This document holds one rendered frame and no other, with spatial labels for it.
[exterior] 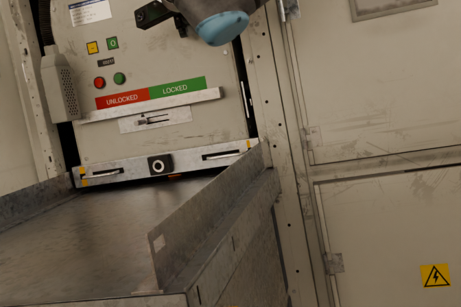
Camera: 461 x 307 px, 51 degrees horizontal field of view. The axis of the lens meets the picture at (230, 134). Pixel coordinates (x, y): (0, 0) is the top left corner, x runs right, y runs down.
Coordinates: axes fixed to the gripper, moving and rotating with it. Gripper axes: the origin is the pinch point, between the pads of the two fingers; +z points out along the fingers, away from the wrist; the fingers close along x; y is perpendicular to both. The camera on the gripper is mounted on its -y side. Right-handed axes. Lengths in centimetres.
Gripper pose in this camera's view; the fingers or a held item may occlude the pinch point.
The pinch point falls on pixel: (183, 31)
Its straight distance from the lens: 124.6
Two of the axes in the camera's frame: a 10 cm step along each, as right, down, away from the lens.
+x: -1.8, -9.7, 1.7
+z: 0.3, 1.7, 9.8
